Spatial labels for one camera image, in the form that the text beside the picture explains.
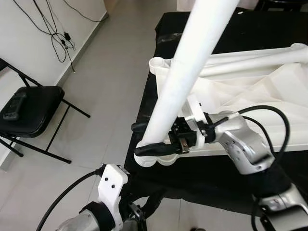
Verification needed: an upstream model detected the white plastic table leg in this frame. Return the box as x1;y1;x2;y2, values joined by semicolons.
212;43;308;77
136;0;241;167
202;48;294;77

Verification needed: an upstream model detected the white plastic table top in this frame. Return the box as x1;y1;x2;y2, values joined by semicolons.
136;44;308;167

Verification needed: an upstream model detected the black folding chair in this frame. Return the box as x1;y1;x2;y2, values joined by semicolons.
0;58;91;165

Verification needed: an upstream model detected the black remote control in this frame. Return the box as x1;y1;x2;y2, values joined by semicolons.
2;91;27;121

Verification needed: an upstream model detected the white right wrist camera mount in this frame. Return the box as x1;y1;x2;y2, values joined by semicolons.
185;94;208;147

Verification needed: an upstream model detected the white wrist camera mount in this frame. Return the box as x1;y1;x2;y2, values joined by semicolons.
185;94;208;147
98;164;129;227

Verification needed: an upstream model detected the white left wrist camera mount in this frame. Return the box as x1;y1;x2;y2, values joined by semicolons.
98;164;129;227

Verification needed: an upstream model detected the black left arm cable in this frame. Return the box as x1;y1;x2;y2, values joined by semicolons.
36;166;104;231

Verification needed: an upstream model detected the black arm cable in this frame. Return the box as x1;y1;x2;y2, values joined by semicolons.
36;166;104;231
207;105;290;169

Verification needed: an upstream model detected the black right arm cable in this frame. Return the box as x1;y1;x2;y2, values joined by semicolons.
207;105;290;169

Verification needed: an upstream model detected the black hanging cable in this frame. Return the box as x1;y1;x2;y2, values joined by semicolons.
62;0;107;23

